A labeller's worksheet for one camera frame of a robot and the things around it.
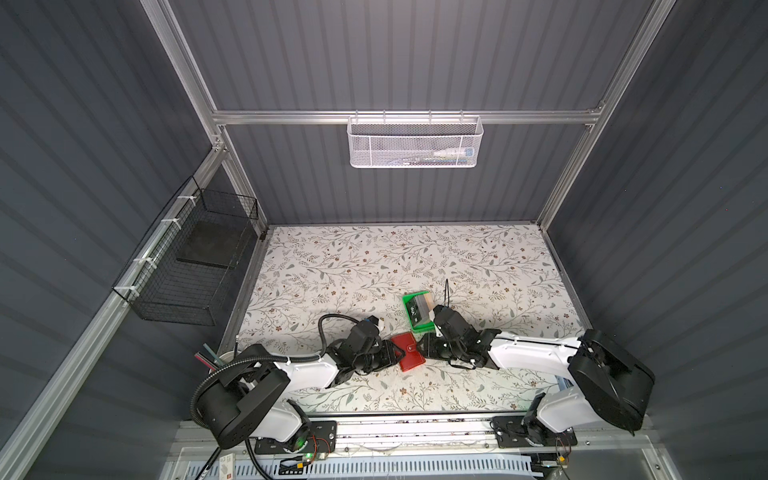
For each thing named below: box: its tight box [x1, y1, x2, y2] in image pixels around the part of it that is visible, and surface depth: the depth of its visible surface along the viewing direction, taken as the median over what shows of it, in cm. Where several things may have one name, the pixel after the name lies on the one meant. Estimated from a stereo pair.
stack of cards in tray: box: [406, 293, 435, 326], surface depth 95 cm
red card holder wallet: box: [391, 332, 426, 373], surface depth 87 cm
